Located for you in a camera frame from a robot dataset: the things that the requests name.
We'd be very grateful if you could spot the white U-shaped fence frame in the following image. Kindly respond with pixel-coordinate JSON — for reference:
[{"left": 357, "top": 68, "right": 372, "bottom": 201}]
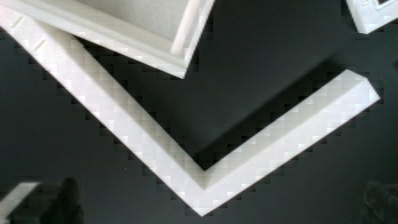
[{"left": 0, "top": 6, "right": 380, "bottom": 215}]

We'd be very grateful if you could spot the white cabinet body box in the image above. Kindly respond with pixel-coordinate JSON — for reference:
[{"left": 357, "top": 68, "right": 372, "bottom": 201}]
[{"left": 0, "top": 0, "right": 215, "bottom": 78}]

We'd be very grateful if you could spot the white cabinet door panel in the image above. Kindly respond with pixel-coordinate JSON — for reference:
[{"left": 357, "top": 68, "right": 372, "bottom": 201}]
[{"left": 345, "top": 0, "right": 398, "bottom": 34}]

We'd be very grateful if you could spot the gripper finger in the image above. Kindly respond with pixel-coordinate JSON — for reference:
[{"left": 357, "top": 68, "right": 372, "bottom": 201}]
[{"left": 0, "top": 182, "right": 39, "bottom": 217}]

